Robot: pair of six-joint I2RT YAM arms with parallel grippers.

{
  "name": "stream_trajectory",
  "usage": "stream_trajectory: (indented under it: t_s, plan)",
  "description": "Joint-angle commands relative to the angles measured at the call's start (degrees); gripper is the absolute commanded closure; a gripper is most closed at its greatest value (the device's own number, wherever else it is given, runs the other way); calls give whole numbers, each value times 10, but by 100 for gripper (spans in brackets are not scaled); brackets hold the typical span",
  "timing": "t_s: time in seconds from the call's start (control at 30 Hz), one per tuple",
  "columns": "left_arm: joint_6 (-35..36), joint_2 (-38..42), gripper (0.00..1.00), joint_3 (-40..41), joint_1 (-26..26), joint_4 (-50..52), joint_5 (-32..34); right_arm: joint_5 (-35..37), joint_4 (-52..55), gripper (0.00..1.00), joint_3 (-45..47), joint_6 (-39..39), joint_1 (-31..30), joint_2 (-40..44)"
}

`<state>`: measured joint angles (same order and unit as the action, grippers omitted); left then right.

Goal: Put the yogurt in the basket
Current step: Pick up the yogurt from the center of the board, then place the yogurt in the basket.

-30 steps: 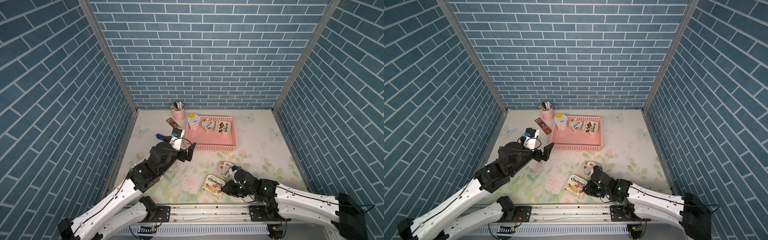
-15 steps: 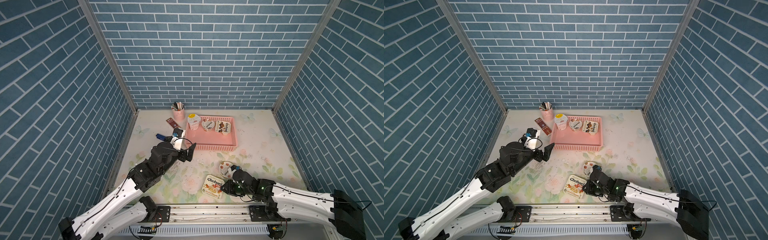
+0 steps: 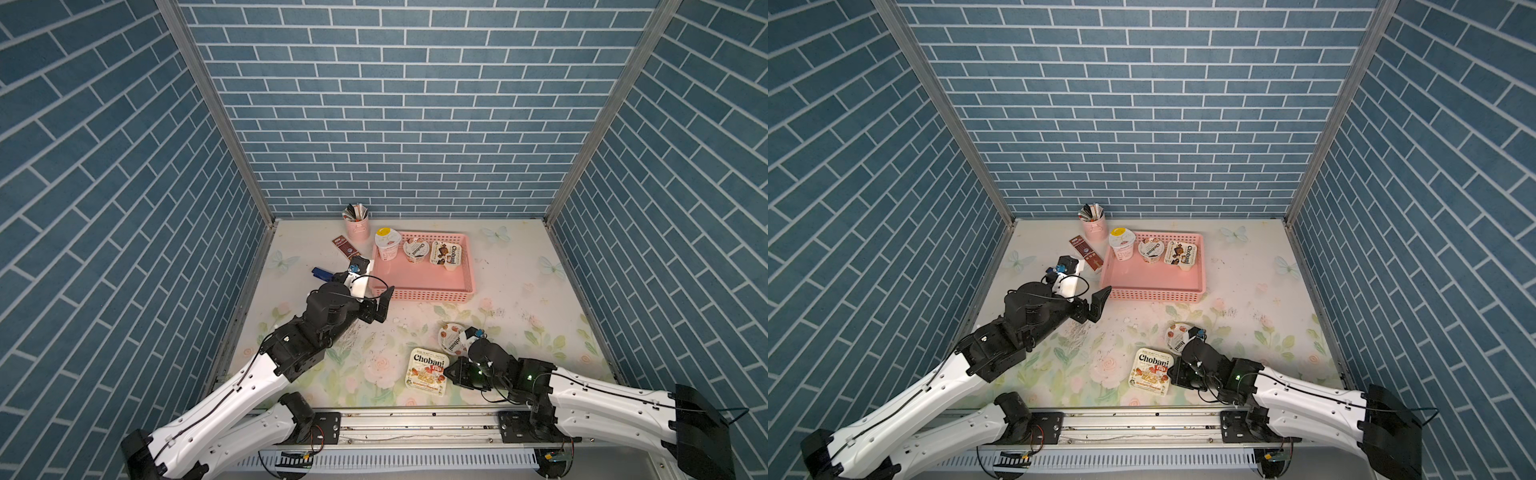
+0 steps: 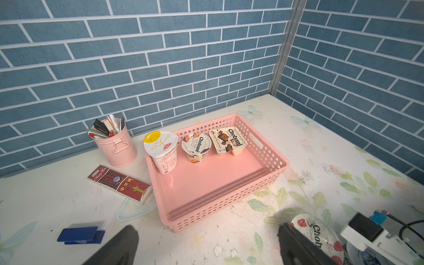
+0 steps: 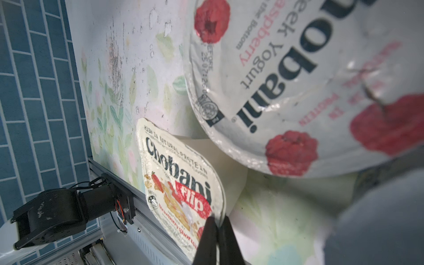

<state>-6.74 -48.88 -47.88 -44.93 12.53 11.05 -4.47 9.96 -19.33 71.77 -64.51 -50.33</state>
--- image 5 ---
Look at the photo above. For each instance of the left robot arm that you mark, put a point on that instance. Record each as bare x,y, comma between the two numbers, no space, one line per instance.
58,213

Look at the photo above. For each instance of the square Chobani flip strawberry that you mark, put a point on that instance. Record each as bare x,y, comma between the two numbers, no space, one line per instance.
181,186

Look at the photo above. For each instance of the round Chobani yogurt strawberry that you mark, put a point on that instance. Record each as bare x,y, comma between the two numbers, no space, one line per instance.
307,88

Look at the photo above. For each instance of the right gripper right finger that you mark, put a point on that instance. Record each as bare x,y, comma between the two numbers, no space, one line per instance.
229,251

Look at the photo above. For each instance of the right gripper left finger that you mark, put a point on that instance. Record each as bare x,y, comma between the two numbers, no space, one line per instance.
206,251

